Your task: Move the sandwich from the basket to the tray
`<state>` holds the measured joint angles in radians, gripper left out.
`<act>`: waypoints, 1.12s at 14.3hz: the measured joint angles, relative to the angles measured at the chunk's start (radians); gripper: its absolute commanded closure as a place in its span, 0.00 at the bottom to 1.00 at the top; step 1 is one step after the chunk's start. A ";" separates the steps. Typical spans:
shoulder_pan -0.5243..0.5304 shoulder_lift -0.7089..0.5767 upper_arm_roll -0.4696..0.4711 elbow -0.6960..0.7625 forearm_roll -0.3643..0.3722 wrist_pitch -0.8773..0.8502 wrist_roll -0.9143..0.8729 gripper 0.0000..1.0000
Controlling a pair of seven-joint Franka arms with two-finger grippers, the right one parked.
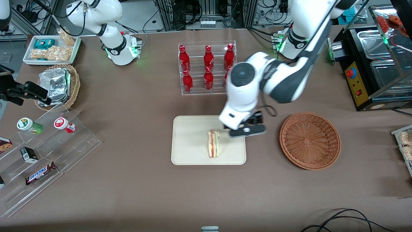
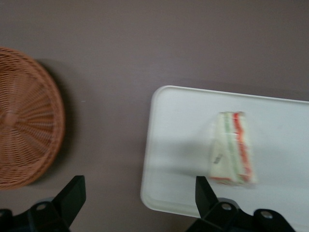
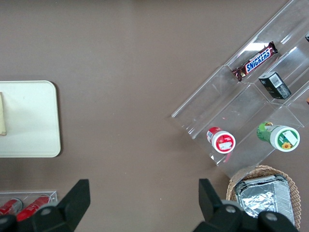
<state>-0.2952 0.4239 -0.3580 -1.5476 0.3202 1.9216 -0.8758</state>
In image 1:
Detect triangular sandwich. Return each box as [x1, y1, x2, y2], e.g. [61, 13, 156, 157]
[208, 129, 221, 159]

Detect beige rectangular tray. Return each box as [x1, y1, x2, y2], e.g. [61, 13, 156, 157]
[171, 115, 247, 166]

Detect light wicker basket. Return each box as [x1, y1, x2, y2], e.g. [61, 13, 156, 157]
[34, 64, 81, 111]

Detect white snack tray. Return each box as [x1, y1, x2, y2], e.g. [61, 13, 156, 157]
[23, 35, 81, 66]

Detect brown wicker basket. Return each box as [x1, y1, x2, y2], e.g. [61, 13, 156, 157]
[279, 112, 342, 170]

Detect silver foil container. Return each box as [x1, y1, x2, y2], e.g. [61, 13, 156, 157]
[39, 68, 71, 105]

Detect green lid cup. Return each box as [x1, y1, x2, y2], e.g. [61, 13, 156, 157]
[17, 118, 44, 135]

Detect large peanut bag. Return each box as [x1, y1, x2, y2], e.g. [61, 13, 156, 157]
[30, 46, 72, 62]

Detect red lid cup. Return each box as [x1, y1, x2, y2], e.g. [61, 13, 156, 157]
[54, 118, 76, 133]

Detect teal snack packet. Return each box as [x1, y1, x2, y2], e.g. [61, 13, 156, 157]
[34, 39, 56, 50]

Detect small black carton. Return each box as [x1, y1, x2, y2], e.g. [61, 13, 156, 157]
[20, 147, 39, 164]

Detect small peanut bag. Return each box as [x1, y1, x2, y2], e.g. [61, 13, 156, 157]
[57, 28, 76, 46]

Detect clear acrylic bottle rack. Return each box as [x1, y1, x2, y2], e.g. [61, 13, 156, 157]
[178, 40, 237, 95]

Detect clear acrylic stepped display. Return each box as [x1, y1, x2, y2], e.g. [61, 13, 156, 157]
[0, 103, 102, 218]

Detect Snickers bar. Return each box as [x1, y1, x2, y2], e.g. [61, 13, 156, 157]
[25, 162, 58, 185]

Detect silver metal fitting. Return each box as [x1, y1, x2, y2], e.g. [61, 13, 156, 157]
[327, 38, 343, 62]

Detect black metal food warmer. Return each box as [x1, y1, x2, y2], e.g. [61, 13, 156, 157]
[333, 27, 412, 111]

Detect large metal pan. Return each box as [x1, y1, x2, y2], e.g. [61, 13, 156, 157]
[370, 59, 412, 94]

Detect small metal pan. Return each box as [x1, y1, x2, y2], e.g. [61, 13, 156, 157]
[357, 30, 400, 60]

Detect orange food pieces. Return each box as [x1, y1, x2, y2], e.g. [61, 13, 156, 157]
[377, 14, 407, 33]

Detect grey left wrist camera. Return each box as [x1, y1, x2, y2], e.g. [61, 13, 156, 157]
[229, 124, 267, 139]

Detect black cable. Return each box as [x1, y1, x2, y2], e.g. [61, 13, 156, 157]
[301, 209, 397, 232]

